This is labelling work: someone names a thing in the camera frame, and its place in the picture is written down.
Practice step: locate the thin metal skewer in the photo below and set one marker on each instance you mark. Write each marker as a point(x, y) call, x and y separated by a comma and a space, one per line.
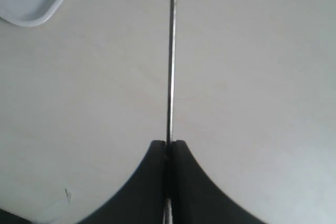
point(168, 216)

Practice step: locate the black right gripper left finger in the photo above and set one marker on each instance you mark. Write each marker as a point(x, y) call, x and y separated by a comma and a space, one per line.
point(141, 199)

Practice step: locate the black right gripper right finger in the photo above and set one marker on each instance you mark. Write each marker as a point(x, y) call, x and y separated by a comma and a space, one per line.
point(194, 196)

